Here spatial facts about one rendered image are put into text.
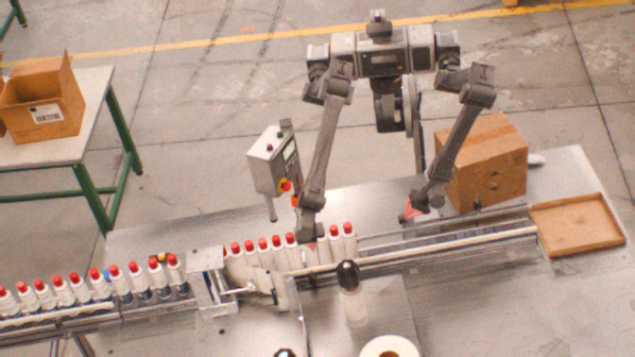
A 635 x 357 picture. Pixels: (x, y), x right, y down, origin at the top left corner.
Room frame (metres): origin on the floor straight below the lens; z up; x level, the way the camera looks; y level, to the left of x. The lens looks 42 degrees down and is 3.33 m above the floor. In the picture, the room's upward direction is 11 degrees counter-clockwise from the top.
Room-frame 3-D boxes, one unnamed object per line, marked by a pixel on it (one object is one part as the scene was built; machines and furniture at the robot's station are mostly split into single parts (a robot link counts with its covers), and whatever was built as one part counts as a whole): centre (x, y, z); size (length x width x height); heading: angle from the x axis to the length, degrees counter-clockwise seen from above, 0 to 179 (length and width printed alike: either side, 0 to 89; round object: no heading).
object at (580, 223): (2.15, -0.97, 0.85); 0.30 x 0.26 x 0.04; 89
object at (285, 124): (2.30, 0.07, 1.16); 0.04 x 0.04 x 0.67; 89
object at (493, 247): (2.16, 0.03, 0.85); 1.65 x 0.11 x 0.05; 89
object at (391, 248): (2.16, 0.03, 0.86); 1.65 x 0.08 x 0.04; 89
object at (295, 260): (2.16, 0.14, 0.98); 0.05 x 0.05 x 0.20
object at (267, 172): (2.24, 0.14, 1.38); 0.17 x 0.10 x 0.19; 145
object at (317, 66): (2.61, -0.08, 1.45); 0.09 x 0.08 x 0.12; 81
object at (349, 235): (2.16, -0.08, 0.98); 0.05 x 0.05 x 0.20
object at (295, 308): (1.97, 0.17, 0.97); 0.05 x 0.05 x 0.19
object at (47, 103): (3.59, 1.32, 0.97); 0.51 x 0.39 x 0.37; 176
